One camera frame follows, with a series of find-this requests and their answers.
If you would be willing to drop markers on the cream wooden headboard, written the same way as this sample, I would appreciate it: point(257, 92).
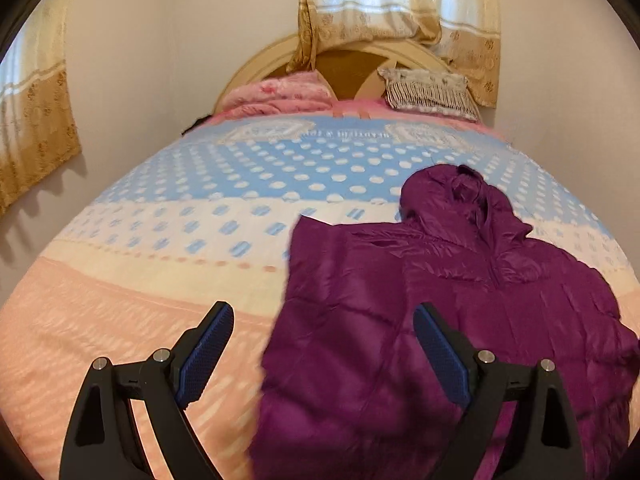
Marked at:
point(350, 67)

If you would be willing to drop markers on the beige floral window curtain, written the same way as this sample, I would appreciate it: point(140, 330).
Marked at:
point(380, 0)

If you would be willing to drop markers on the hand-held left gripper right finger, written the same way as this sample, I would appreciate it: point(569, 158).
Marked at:
point(440, 347)

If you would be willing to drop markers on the striped grey pillow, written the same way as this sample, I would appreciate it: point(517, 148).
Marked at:
point(430, 91)

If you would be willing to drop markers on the purple puffer jacket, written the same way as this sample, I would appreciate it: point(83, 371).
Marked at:
point(380, 310)

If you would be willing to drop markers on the dotted blue and peach bedspread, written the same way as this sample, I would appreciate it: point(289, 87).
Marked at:
point(165, 240)

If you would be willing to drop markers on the folded pink floral quilt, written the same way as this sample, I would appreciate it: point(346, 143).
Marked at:
point(277, 92)

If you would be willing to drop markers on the beige floral side curtain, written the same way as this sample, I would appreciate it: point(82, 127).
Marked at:
point(35, 125)

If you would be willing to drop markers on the pink bed sheet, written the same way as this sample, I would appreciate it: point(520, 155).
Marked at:
point(350, 106)

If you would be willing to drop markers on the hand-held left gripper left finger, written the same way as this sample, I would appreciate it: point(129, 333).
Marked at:
point(210, 342)

